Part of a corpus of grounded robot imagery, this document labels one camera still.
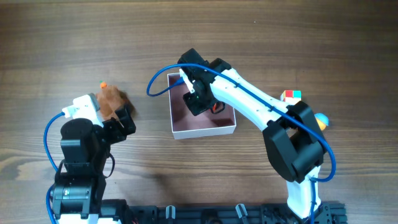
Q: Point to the colourful puzzle cube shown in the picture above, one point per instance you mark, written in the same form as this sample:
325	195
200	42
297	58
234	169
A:
291	96

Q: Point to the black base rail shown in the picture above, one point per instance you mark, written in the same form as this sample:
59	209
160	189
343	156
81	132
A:
217	214

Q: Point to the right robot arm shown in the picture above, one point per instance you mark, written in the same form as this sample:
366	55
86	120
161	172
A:
294	142

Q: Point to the orange duck toy blue cap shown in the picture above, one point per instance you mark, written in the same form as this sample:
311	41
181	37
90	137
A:
322	120

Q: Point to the brown plush toy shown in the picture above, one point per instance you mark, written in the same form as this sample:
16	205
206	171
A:
110	98

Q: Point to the pink white open box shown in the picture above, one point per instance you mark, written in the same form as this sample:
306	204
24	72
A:
185	125

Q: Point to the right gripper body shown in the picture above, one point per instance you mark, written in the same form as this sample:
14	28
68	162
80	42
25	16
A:
197	104

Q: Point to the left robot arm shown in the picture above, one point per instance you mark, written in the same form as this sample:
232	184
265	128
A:
77	193

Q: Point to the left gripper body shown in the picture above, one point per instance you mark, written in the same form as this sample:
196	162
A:
112	132

